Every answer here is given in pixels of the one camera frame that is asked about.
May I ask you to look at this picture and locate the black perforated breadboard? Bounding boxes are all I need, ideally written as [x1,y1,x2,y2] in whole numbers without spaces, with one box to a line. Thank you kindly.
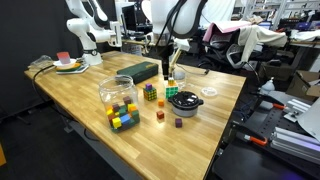
[212,99,320,180]

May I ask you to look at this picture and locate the beige cloth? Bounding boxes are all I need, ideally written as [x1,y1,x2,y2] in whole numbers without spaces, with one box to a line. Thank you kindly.
[238,24,288,64]

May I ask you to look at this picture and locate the white spray bottle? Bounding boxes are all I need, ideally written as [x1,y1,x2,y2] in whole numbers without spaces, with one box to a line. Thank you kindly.
[259,77,276,96]

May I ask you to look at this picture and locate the aluminium extrusion bars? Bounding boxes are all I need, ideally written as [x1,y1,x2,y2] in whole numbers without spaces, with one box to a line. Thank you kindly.
[269,98,320,165]

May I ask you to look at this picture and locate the wooden desk lamp grey shade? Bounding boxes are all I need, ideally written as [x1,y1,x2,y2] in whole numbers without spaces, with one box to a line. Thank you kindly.
[168,49,188,81]

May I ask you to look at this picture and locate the white plate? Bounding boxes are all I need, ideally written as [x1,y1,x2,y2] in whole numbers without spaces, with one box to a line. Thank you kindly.
[53,58,78,69]

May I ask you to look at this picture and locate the dark green flat case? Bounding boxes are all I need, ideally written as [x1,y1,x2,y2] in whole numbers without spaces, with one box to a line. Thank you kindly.
[116,61,160,85]

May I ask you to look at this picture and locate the orange-handled clamp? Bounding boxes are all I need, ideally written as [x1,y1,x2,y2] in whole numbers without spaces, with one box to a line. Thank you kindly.
[244,134,268,147]
[270,102,287,111]

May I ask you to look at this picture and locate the dark monitor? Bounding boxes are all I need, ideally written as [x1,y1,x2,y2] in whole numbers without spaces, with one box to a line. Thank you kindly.
[114,1,138,33]

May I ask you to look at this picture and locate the flat colourful tray stack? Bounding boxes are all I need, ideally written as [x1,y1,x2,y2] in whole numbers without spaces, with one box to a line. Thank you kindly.
[54,63,90,75]

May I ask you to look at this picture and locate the big white Rubik's cube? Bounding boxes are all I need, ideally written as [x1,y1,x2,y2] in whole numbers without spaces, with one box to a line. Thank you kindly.
[164,83,180,100]

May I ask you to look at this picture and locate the black cable of idle arm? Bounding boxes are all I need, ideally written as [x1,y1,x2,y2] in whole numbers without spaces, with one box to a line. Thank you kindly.
[31,64,57,104]

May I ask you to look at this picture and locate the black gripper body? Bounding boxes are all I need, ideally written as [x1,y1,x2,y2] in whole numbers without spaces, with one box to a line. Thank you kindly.
[157,43,175,63]

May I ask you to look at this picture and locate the grey pot with black lid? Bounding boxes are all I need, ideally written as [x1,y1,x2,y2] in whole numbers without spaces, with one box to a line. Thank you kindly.
[167,90,205,118]

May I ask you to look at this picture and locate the black curtain screen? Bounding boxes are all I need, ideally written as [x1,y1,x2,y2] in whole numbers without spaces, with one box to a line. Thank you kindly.
[0,0,118,118]

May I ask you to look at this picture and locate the crumpled clear plastic bag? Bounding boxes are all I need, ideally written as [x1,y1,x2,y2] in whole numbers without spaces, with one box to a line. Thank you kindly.
[28,54,54,72]

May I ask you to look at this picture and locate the black office chair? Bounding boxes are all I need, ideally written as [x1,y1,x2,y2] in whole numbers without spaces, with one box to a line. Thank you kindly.
[199,29,255,73]

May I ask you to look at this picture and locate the clear jar of coloured blocks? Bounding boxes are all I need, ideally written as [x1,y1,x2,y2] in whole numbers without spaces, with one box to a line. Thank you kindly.
[98,75,141,134]

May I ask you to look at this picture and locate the clear glass dish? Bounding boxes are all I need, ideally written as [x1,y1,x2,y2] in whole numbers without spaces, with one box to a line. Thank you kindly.
[200,86,218,98]

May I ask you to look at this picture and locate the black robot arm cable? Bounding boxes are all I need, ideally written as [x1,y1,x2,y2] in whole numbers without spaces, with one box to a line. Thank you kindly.
[155,0,205,39]

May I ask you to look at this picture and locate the red cup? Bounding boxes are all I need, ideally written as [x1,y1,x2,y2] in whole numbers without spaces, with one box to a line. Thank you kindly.
[56,51,72,65]

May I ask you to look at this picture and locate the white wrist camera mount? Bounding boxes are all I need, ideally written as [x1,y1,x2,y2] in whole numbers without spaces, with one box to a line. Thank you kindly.
[173,37,192,52]

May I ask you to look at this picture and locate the open cardboard box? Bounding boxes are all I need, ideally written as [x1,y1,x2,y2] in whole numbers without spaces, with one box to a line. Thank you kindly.
[286,69,320,103]

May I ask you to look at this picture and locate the pink cloth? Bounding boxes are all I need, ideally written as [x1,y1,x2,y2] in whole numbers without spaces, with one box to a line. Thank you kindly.
[202,20,253,44]

